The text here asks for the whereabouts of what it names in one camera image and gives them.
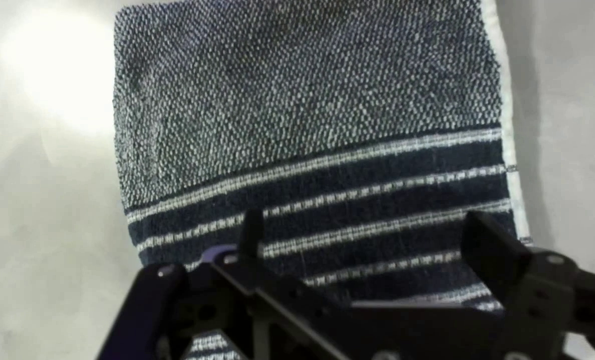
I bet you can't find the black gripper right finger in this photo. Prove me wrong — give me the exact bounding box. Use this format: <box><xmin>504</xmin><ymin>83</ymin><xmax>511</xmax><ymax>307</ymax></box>
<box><xmin>348</xmin><ymin>211</ymin><xmax>595</xmax><ymax>360</ymax></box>

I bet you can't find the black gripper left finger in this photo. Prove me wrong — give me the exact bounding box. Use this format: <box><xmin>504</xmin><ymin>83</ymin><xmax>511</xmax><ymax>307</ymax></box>
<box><xmin>94</xmin><ymin>207</ymin><xmax>352</xmax><ymax>360</ymax></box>

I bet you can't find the blue grey striped towel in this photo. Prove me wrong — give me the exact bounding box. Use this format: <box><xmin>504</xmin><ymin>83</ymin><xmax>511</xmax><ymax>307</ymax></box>
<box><xmin>111</xmin><ymin>0</ymin><xmax>533</xmax><ymax>360</ymax></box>

